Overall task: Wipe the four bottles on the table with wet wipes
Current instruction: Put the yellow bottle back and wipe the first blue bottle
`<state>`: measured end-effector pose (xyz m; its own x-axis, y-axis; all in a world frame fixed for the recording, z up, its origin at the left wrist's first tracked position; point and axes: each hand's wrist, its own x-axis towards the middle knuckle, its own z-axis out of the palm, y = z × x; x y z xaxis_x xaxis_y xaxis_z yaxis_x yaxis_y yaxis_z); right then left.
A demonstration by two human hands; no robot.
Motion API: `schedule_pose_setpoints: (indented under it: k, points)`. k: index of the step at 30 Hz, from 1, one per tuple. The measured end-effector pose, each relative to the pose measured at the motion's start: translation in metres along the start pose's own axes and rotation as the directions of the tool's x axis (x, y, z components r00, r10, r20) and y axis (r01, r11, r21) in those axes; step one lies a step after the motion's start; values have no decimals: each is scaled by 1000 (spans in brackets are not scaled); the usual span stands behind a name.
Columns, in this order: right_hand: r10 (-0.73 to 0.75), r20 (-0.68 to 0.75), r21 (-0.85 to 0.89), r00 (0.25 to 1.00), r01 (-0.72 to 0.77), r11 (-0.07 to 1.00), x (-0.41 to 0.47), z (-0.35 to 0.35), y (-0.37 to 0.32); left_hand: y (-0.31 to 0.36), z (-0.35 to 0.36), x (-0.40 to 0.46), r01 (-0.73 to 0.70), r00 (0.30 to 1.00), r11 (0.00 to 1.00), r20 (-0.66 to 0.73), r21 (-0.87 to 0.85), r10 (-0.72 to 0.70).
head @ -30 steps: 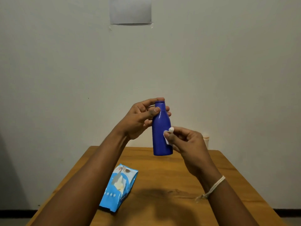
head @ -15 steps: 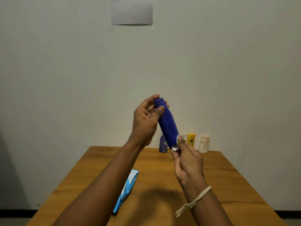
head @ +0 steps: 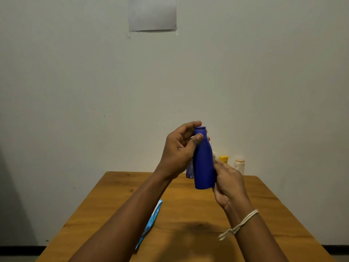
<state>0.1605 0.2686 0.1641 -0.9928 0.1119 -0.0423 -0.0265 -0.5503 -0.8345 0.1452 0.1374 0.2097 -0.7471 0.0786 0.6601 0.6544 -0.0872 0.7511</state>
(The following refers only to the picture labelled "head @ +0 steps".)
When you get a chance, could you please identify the person's right hand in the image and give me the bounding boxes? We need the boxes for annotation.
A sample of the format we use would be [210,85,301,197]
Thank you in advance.
[212,159,253,214]

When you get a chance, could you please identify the person's left hand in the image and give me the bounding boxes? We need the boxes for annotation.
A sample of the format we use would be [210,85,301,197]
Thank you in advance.
[154,121,211,181]

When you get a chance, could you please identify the white bottle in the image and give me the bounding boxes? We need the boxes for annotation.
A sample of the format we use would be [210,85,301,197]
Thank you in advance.
[234,158,245,175]

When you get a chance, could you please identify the blue wet wipes packet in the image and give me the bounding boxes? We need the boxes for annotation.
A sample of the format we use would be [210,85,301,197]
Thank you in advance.
[135,199,163,251]

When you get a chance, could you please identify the person's right forearm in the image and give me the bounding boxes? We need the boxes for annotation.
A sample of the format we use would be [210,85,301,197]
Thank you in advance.
[226,207,289,262]

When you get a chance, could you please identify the person's left forearm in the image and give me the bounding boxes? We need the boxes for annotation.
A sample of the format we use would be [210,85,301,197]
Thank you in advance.
[68,171,172,262]

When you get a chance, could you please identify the wooden table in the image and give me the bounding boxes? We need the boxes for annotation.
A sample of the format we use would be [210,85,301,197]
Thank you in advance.
[35,171,336,262]

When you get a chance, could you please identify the white paper sheet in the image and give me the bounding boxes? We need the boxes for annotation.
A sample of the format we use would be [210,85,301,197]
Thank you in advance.
[127,0,178,32]

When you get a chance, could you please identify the white string bracelet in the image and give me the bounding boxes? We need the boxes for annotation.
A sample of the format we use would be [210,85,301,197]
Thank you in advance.
[218,209,259,241]

